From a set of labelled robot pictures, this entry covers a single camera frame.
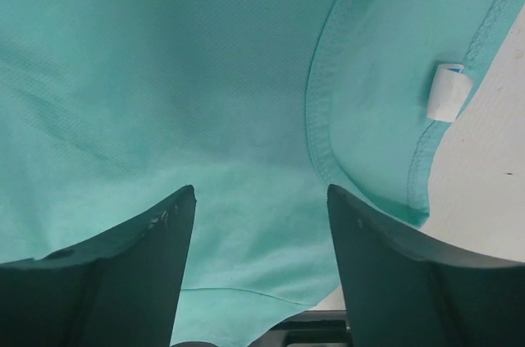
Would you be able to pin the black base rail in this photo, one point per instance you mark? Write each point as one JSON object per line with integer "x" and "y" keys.
{"x": 309, "y": 328}

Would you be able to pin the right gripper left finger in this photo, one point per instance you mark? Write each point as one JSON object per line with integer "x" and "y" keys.
{"x": 118, "y": 288}

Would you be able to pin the white garment label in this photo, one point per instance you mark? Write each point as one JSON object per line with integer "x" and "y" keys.
{"x": 449, "y": 92}

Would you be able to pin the teal t shirt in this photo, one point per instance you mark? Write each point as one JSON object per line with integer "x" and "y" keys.
{"x": 109, "y": 106}

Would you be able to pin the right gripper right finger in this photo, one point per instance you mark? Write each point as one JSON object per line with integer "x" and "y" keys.
{"x": 404, "y": 288}

